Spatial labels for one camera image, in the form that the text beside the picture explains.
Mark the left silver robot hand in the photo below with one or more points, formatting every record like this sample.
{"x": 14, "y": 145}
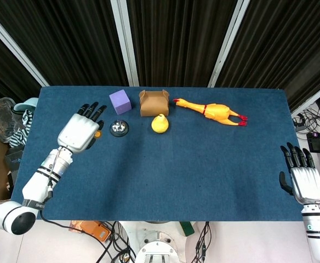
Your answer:
{"x": 79, "y": 130}

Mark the yellow rubber chicken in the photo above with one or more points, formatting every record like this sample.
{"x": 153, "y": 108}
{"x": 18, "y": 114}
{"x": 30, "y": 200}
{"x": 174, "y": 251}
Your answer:
{"x": 214, "y": 111}

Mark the black electronic device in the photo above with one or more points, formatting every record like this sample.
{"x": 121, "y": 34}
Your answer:
{"x": 316, "y": 141}

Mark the teal cap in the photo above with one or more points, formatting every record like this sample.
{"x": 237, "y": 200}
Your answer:
{"x": 25, "y": 105}

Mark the black plastic tray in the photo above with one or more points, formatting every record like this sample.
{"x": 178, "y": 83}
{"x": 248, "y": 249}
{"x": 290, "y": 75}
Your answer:
{"x": 1, "y": 120}

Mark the small orange object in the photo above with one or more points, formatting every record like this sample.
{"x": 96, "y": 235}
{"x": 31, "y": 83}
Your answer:
{"x": 98, "y": 134}

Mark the striped cloth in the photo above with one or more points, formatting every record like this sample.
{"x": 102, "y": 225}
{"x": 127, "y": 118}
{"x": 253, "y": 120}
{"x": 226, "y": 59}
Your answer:
{"x": 21, "y": 127}

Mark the brown cardboard box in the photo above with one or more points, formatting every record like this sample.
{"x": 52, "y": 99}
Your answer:
{"x": 153, "y": 105}

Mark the black packaged box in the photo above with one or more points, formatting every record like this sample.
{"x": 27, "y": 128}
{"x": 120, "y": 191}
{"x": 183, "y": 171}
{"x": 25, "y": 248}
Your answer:
{"x": 13, "y": 161}

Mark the blue table cloth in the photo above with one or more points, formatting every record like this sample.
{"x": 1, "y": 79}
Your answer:
{"x": 160, "y": 170}

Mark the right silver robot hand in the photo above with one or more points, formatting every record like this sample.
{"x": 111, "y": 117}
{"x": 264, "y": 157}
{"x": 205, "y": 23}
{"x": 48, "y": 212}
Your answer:
{"x": 303, "y": 178}

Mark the silver desk bell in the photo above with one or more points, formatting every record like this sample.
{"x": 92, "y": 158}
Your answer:
{"x": 119, "y": 127}

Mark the yellow pear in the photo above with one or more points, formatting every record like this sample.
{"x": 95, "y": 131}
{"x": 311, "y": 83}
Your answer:
{"x": 160, "y": 124}

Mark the dark green rectangular block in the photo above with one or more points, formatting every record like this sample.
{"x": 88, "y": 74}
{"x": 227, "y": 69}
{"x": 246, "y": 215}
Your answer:
{"x": 187, "y": 228}

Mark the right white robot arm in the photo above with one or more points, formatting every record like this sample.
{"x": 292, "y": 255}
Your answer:
{"x": 317, "y": 233}

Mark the orange foot pedal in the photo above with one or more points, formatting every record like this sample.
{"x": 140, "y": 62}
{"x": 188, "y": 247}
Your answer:
{"x": 95, "y": 231}

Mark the purple foam cube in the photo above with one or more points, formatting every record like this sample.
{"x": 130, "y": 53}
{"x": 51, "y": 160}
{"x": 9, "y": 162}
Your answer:
{"x": 120, "y": 102}

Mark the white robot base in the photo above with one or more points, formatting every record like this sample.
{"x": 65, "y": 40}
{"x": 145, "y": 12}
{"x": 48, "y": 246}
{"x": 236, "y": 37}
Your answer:
{"x": 156, "y": 242}

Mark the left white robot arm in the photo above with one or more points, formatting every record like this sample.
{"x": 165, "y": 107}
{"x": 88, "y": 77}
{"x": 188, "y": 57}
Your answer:
{"x": 34, "y": 186}

